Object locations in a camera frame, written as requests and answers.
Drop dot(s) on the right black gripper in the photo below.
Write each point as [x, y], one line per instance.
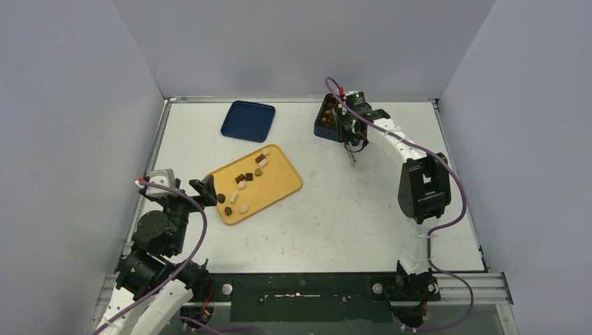
[350, 138]

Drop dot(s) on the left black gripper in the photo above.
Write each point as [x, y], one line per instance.
[206, 190]

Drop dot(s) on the yellow plastic tray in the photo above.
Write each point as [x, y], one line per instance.
[274, 179]

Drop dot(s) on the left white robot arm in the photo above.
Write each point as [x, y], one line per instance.
[149, 288]

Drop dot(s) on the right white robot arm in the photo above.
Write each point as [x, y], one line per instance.
[424, 183]

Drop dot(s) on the dark blue chocolate box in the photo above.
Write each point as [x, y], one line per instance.
[325, 123]

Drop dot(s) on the brown bar chocolate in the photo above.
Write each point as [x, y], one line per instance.
[239, 178]

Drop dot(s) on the white swirl chocolate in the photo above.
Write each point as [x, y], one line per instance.
[244, 209]

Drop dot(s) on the dark blue box lid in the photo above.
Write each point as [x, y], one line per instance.
[248, 121]

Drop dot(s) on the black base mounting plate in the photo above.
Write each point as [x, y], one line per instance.
[313, 297]

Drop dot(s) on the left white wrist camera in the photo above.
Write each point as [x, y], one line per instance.
[163, 177]

